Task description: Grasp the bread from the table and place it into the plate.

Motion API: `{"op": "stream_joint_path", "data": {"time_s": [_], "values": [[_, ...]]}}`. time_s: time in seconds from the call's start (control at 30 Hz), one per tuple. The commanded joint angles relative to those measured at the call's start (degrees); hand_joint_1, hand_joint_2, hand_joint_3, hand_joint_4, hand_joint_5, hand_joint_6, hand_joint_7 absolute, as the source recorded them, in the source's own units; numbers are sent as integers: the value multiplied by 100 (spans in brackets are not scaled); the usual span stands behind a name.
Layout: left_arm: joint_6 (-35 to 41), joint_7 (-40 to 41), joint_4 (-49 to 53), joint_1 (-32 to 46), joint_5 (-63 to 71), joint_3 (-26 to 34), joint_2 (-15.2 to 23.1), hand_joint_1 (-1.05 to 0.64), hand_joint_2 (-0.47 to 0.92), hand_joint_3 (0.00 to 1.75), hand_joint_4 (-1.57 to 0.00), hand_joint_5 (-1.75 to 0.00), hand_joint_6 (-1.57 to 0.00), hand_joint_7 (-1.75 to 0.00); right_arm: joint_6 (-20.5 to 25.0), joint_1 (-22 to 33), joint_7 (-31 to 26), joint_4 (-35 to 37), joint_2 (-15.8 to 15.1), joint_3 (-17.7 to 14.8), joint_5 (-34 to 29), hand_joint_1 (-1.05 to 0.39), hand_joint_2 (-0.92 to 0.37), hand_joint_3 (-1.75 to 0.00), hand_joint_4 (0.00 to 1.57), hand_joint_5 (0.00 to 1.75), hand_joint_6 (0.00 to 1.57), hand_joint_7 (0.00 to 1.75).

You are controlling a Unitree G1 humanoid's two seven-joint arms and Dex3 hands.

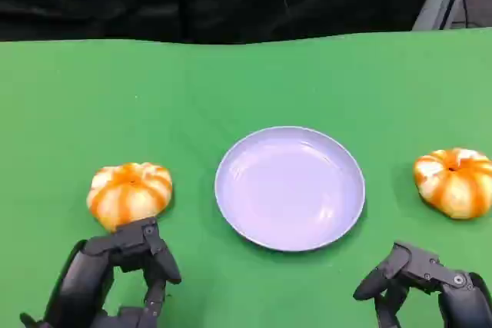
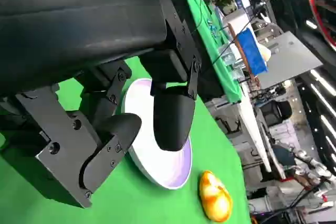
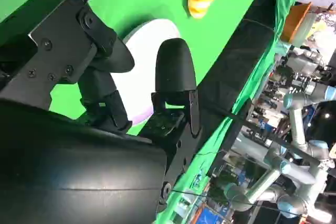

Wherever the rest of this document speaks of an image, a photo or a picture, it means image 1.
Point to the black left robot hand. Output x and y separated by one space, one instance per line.
88 266

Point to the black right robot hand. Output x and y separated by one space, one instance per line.
434 278

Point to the orange and white bread roll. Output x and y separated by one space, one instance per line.
455 186
128 195

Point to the lilac plate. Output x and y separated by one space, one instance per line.
290 189

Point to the green table cloth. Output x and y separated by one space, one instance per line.
246 86

